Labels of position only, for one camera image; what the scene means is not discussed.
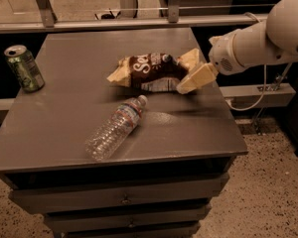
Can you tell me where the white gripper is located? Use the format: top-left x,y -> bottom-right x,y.
176,31 -> 238,94

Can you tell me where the brown chip bag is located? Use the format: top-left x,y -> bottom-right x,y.
107,48 -> 200,92

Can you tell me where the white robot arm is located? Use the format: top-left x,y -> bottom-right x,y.
177,0 -> 298,94

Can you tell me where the clear plastic water bottle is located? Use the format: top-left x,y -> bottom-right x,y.
85,95 -> 148,162

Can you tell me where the grey drawer cabinet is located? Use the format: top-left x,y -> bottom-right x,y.
0,29 -> 247,238

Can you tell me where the top drawer knob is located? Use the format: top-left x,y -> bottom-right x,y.
121,196 -> 131,205

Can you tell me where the drawer knob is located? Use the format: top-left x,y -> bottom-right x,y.
127,220 -> 137,228
121,196 -> 131,205

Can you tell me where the green soda can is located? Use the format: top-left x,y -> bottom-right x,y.
4,45 -> 45,92

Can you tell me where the metal window rail frame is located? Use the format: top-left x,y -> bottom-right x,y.
0,0 -> 279,34

